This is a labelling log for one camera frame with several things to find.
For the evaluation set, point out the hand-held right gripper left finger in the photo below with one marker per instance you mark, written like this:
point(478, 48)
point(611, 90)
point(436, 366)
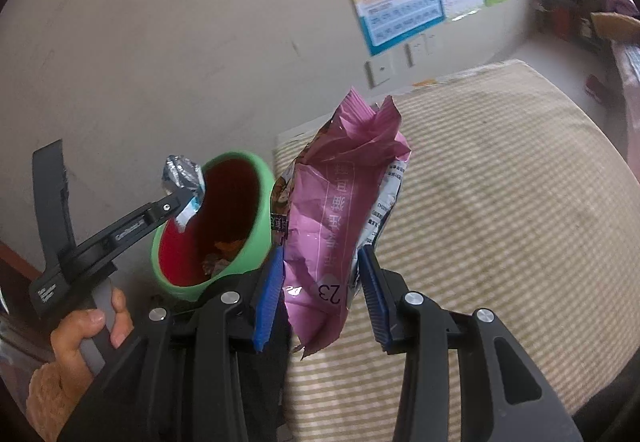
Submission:
point(267, 307)

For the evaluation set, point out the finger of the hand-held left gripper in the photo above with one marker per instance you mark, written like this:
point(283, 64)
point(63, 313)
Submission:
point(125, 234)

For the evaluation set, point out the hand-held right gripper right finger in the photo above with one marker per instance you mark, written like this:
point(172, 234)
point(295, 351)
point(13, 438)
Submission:
point(377, 302)

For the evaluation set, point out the silver foil wrapper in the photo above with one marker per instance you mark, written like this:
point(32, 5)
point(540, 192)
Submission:
point(181, 174)

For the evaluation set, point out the pink snack bag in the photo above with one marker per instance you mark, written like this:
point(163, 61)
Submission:
point(330, 222)

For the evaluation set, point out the green bin with red inside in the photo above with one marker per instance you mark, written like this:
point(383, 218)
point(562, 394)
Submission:
point(220, 202)

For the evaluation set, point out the person's left forearm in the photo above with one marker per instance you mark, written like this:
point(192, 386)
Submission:
point(55, 402)

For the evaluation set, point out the person's left hand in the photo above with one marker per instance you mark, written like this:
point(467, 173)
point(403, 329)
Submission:
point(72, 337)

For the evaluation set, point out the brown wooden furniture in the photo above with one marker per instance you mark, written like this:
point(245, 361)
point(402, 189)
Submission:
point(15, 272)

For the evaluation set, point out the beige checked tablecloth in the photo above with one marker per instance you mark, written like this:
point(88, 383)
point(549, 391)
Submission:
point(500, 222)

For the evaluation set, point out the red shoe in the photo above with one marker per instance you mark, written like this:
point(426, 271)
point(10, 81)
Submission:
point(596, 87)

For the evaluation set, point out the red container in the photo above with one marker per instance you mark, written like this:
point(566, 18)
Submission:
point(561, 22)

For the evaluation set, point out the bed with pink sheet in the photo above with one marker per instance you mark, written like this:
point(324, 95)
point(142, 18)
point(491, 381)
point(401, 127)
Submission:
point(630, 72)

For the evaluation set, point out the tan pillow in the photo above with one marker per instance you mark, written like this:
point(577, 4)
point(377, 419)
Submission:
point(617, 26)

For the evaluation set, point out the white wall socket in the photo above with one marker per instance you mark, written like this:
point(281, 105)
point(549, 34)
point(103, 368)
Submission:
point(380, 72)

